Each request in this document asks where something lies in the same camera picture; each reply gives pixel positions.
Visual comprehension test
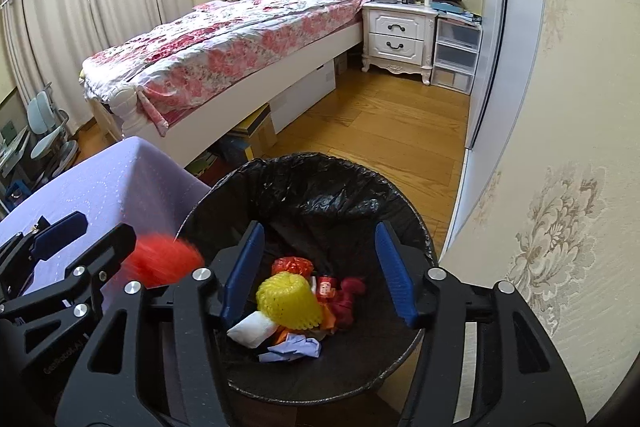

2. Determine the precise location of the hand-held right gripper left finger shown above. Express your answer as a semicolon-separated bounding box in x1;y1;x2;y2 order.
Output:
55;221;266;427

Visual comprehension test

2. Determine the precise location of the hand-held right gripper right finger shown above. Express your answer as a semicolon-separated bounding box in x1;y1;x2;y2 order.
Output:
375;221;586;427

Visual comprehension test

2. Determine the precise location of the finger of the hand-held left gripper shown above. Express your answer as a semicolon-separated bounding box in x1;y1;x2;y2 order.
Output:
0;211;89;303
0;224;137;329

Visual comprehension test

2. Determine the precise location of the dark red wrapper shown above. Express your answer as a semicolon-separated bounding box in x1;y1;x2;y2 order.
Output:
332;276;367;333

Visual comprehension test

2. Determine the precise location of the yellow foam fruit net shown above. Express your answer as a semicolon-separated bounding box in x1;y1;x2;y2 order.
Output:
256;271;323;328

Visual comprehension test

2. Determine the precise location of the white tissue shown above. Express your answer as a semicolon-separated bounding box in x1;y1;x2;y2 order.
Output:
227;311;278;349

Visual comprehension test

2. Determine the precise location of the red foam fruit net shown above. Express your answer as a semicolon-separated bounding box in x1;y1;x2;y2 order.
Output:
122;232;206;289

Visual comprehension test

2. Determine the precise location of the red shiny bottle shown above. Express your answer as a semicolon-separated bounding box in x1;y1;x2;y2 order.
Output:
312;274;343;303

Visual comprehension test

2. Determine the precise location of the light purple cloth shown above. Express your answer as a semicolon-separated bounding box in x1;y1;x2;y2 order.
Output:
259;333;323;363

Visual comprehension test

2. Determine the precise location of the bin with black bag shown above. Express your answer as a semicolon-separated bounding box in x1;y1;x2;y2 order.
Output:
175;152;438;400

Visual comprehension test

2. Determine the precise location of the red plastic bag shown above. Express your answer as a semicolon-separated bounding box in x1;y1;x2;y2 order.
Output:
271;257;317;280

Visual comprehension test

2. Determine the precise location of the blue crate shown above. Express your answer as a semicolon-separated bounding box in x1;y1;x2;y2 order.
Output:
2;179;36;208

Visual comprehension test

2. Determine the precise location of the purple tablecloth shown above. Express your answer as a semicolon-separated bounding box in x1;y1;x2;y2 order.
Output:
0;136;213;298

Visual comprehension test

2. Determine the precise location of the light blue desk chair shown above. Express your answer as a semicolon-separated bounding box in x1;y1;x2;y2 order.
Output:
25;82;81;178

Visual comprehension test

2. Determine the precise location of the white study desk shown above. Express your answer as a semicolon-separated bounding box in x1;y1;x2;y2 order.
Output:
0;122;31;188

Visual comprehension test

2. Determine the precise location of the colourful flat box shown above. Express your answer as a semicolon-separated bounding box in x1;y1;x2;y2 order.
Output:
189;146;235;185

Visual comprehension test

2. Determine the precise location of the brown cardboard box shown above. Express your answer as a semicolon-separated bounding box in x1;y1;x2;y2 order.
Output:
227;103;278;160

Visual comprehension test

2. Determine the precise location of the white storage box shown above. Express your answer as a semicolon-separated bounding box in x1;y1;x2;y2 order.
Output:
270;57;337;134

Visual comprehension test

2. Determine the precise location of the clear plastic drawer unit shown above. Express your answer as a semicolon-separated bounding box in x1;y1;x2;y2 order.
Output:
430;18;483;96

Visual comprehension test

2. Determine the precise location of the floral pink blanket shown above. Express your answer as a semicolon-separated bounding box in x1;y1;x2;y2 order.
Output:
81;0;363;128

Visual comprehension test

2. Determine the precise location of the white nightstand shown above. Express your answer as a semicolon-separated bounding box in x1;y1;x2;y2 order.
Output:
361;1;440;85

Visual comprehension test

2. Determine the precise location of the white wardrobe door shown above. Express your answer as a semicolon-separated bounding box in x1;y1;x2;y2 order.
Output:
462;0;548;228

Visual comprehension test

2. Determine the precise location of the stack of papers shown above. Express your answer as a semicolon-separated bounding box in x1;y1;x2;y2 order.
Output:
430;0;485;28

